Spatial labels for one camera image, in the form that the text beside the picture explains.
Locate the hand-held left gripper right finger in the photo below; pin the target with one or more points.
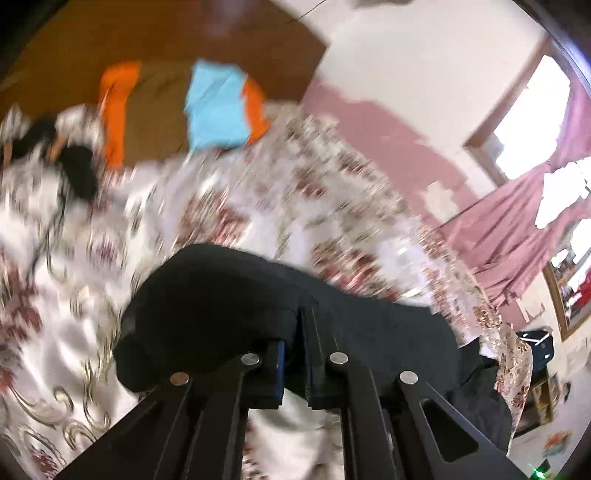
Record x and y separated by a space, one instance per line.
310 374

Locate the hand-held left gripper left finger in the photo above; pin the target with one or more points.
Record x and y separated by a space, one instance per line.
278 374

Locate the black garment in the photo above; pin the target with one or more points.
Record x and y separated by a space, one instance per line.
231 300

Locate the floral patterned bedspread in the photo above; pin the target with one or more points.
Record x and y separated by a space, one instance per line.
69 323

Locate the dark blue bag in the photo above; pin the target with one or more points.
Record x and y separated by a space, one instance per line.
538 348

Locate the small wooden shelf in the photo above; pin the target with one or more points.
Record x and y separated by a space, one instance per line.
540 401

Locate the pink curtain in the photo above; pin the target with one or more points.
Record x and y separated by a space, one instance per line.
503 230

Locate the wooden framed mirror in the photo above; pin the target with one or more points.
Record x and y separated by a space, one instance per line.
572 295

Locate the light blue cloth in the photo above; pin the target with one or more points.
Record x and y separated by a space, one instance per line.
214 106

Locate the orange and brown pillow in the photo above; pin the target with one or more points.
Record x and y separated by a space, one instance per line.
152 115

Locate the black and white patterned cloth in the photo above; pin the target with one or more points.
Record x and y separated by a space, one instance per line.
76 168

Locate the wooden framed window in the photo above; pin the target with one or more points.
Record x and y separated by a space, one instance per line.
531 120

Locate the brown wooden headboard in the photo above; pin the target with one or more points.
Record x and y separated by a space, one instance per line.
138 27

